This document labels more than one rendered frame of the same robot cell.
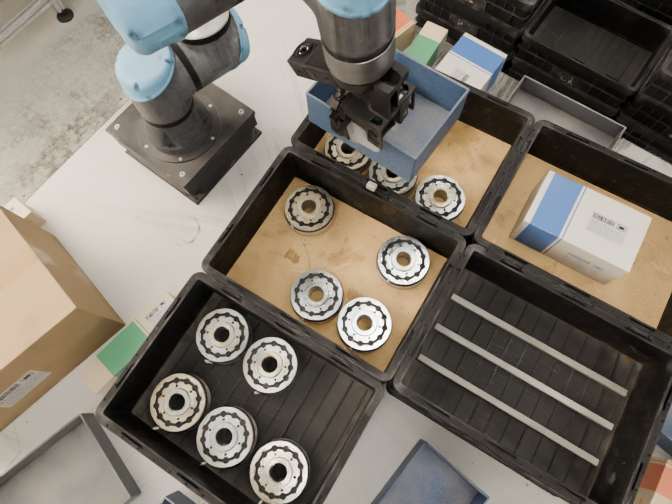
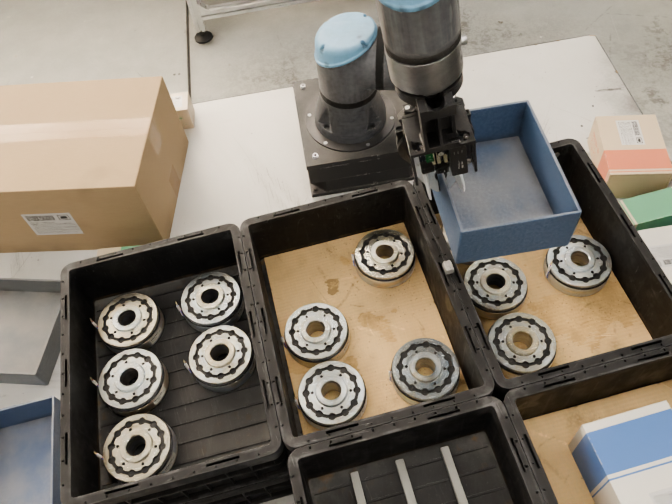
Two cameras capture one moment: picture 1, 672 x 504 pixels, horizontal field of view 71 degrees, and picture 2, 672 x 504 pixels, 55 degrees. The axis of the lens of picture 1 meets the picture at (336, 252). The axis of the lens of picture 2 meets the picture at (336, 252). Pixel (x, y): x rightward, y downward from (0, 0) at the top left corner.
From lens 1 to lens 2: 0.35 m
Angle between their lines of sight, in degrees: 25
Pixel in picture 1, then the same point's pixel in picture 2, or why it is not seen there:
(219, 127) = (382, 140)
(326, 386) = (248, 420)
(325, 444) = not seen: hidden behind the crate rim
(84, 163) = (261, 104)
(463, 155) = (594, 326)
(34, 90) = (309, 49)
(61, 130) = not seen: hidden behind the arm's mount
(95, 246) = (207, 171)
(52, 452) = (29, 296)
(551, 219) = (616, 450)
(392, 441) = not seen: outside the picture
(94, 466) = (41, 333)
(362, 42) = (397, 38)
